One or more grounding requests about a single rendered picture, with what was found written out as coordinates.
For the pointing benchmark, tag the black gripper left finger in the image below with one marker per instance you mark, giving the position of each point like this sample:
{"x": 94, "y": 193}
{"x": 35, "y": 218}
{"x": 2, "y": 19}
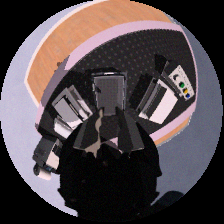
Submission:
{"x": 84, "y": 138}

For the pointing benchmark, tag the white button panel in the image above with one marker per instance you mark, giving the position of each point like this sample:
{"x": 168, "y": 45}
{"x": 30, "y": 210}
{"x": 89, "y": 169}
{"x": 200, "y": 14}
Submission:
{"x": 178, "y": 76}

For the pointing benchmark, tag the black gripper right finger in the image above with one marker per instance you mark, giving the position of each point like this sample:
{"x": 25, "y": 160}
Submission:
{"x": 132, "y": 138}

